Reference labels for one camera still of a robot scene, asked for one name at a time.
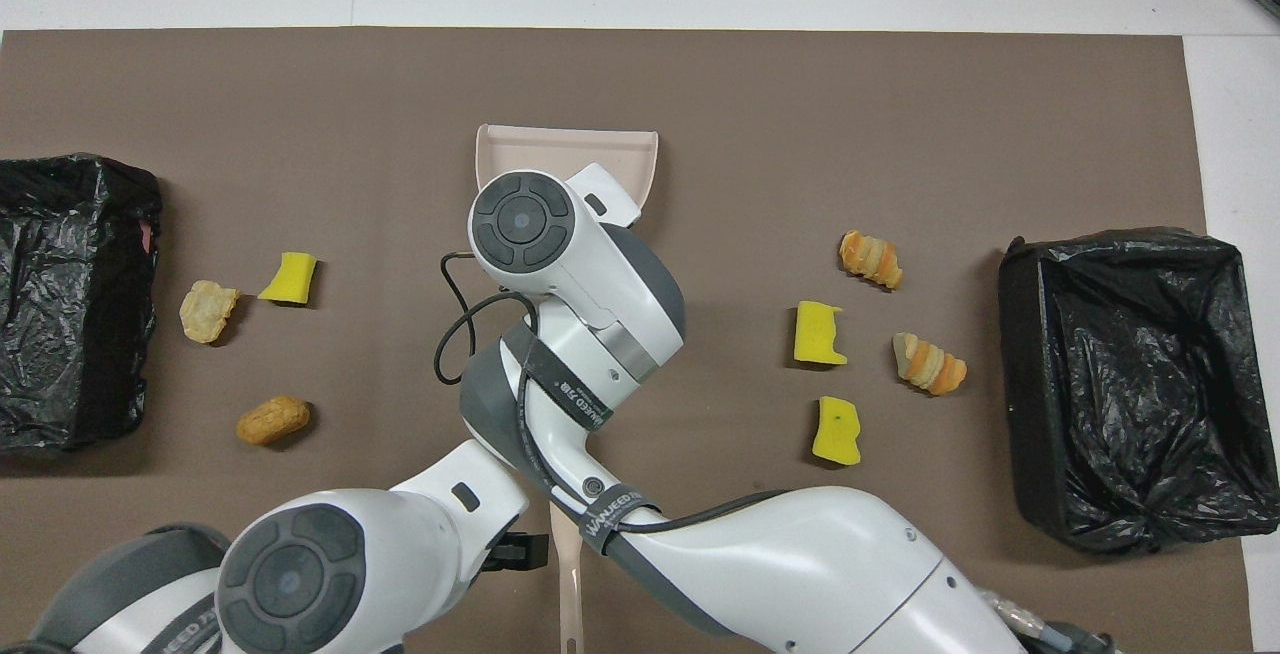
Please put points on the pale crusty bread piece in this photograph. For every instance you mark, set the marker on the pale crusty bread piece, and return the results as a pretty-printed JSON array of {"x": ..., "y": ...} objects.
[{"x": 205, "y": 312}]

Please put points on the beige plastic dustpan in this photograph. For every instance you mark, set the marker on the beige plastic dustpan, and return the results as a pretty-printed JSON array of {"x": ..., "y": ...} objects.
[{"x": 560, "y": 149}]

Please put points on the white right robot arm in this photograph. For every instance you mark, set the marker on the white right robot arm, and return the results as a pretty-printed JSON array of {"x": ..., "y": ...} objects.
[{"x": 600, "y": 284}]

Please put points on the brown table mat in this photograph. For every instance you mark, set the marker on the brown table mat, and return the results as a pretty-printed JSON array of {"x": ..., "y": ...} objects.
[{"x": 700, "y": 84}]

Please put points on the yellow notched sponge piece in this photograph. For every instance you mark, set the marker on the yellow notched sponge piece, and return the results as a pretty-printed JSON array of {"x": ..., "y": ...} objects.
[{"x": 818, "y": 334}]

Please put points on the beige brush black bristles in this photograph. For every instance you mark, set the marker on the beige brush black bristles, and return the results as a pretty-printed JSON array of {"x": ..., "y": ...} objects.
[{"x": 570, "y": 584}]

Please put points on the peanut-shaped brown bread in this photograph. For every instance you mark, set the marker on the peanut-shaped brown bread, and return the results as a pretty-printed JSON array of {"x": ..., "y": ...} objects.
[{"x": 272, "y": 421}]

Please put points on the black lined bin pink mark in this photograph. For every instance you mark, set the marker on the black lined bin pink mark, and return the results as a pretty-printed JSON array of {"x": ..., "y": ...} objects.
[{"x": 60, "y": 314}]

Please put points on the striped croissant bread piece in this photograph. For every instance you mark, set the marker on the striped croissant bread piece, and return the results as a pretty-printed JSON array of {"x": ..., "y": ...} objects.
[
  {"x": 870, "y": 259},
  {"x": 930, "y": 364}
]

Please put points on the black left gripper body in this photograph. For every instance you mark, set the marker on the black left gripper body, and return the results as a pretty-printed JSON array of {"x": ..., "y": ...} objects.
[{"x": 520, "y": 552}]

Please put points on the small yellow sponge wedge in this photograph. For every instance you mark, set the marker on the small yellow sponge wedge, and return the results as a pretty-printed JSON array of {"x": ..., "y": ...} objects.
[{"x": 290, "y": 279}]

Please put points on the yellow sponge piece with hole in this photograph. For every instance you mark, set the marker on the yellow sponge piece with hole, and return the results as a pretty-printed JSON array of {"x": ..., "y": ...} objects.
[{"x": 838, "y": 434}]

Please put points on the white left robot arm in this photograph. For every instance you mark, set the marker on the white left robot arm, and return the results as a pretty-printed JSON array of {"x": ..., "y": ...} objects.
[{"x": 300, "y": 574}]

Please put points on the black bag lined bin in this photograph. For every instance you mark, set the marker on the black bag lined bin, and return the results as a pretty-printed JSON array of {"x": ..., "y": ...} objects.
[{"x": 1130, "y": 384}]

